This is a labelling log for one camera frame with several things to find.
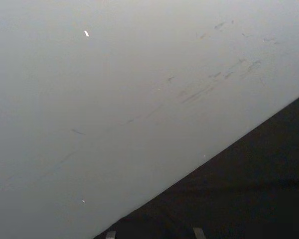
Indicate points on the black table cloth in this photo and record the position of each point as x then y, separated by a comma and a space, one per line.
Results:
251, 189

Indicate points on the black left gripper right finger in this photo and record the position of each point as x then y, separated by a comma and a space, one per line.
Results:
199, 234

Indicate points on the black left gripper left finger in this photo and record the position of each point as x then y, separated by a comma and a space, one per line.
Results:
110, 235

